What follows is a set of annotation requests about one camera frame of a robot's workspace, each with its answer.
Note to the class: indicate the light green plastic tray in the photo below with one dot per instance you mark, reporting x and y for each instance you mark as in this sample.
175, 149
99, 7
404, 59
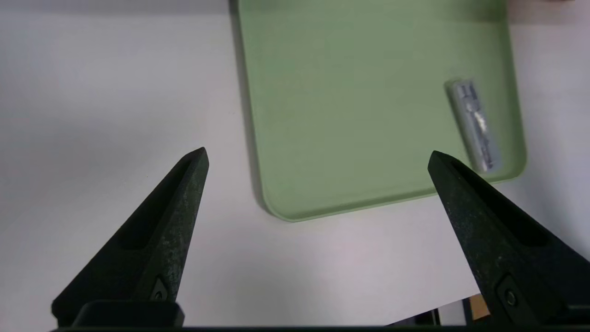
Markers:
359, 115

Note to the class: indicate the clear plastic compass case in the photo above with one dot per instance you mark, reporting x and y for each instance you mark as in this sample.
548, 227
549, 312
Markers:
474, 124

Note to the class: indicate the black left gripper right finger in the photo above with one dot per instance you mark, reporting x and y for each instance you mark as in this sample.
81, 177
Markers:
511, 258

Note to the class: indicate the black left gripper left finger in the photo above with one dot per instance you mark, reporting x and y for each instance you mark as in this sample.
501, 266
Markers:
147, 244

